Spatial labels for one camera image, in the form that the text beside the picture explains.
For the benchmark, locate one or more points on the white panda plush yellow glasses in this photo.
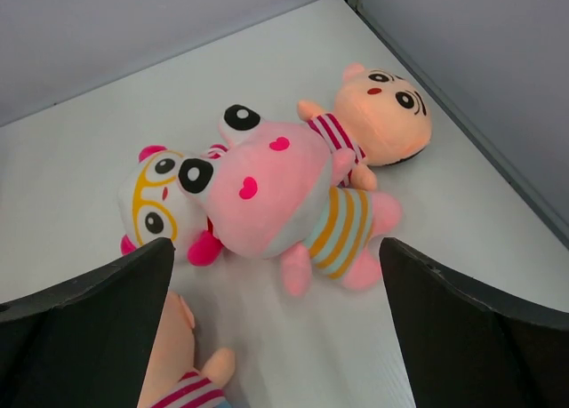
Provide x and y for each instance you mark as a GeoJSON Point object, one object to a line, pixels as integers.
{"type": "Point", "coordinates": [151, 205]}

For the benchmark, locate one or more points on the peach boy plush striped shirt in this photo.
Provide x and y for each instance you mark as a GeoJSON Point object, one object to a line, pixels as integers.
{"type": "Point", "coordinates": [172, 379]}

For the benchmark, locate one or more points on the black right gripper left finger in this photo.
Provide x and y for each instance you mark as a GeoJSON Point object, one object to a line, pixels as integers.
{"type": "Point", "coordinates": [86, 342]}

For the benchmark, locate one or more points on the peach boy plush blue pants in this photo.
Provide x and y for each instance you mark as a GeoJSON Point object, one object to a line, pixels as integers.
{"type": "Point", "coordinates": [377, 114]}

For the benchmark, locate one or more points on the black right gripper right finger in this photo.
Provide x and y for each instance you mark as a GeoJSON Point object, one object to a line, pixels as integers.
{"type": "Point", "coordinates": [468, 344]}

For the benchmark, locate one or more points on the pink hippo plush striped shirt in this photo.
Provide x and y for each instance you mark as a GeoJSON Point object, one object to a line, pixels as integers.
{"type": "Point", "coordinates": [277, 194]}

